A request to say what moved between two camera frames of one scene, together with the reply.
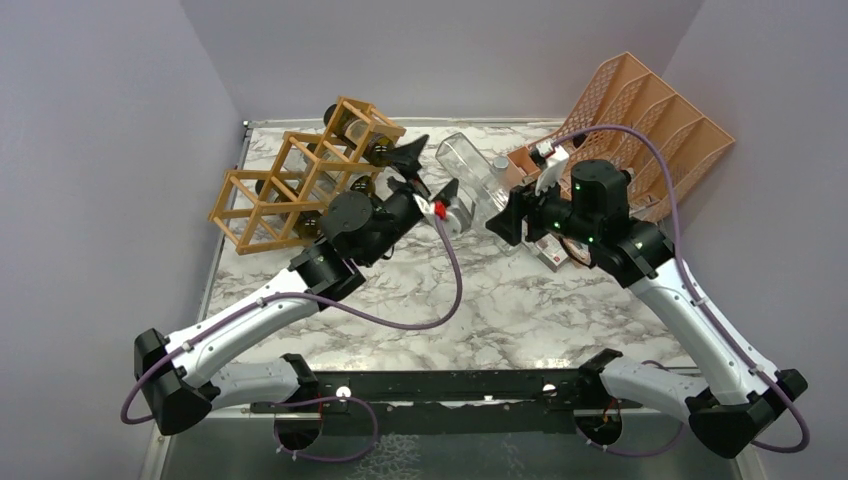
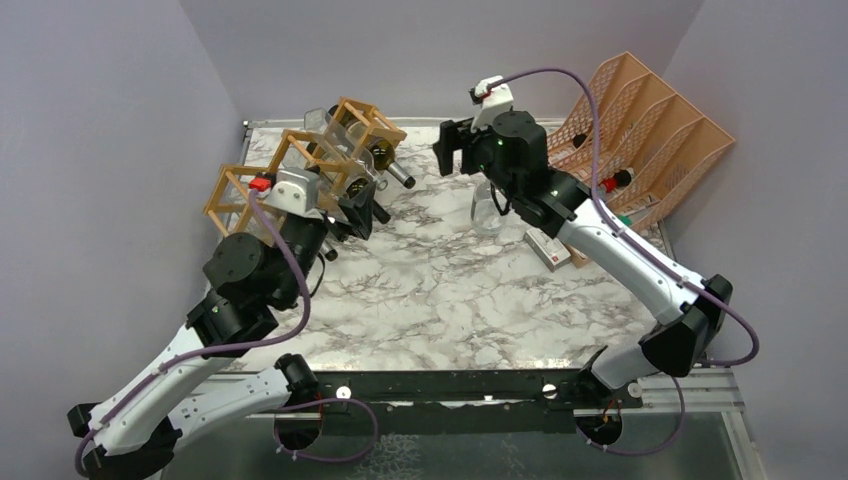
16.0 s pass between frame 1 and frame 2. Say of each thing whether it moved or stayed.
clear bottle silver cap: moved
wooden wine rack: stayed
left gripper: moved
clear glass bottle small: moved
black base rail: stayed
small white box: stayed
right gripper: moved
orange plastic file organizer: stayed
